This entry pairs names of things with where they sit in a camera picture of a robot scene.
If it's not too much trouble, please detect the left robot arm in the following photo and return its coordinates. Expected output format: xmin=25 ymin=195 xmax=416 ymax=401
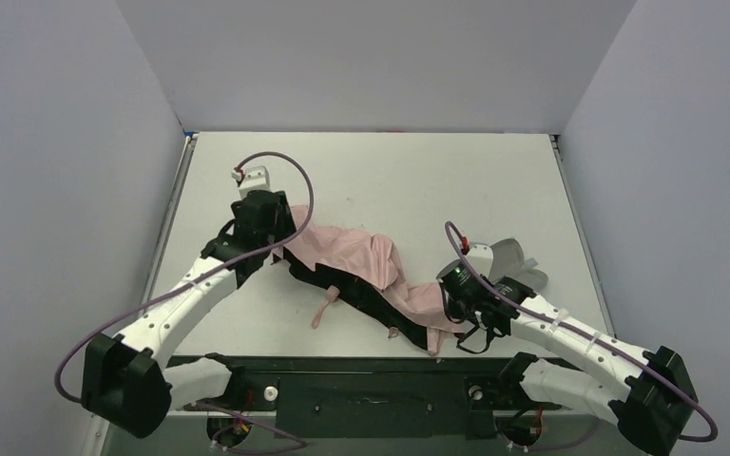
xmin=81 ymin=190 xmax=297 ymax=438

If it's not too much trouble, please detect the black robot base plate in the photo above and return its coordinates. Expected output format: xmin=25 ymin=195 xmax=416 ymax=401
xmin=208 ymin=356 xmax=558 ymax=440

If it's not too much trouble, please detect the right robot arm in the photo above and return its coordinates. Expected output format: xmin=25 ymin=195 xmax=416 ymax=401
xmin=437 ymin=260 xmax=698 ymax=455

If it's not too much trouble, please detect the pink folding umbrella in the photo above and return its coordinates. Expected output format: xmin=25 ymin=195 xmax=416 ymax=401
xmin=274 ymin=222 xmax=467 ymax=355

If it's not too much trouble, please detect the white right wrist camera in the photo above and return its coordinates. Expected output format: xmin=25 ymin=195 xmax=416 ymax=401
xmin=464 ymin=243 xmax=494 ymax=277

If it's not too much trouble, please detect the aluminium table frame rail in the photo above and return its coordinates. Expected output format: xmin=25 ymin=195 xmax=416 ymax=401
xmin=80 ymin=132 xmax=199 ymax=455

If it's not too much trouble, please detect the grey umbrella sleeve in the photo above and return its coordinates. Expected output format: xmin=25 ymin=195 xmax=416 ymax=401
xmin=489 ymin=237 xmax=548 ymax=293

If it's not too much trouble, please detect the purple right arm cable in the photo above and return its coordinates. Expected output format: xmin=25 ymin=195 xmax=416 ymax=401
xmin=443 ymin=219 xmax=719 ymax=452

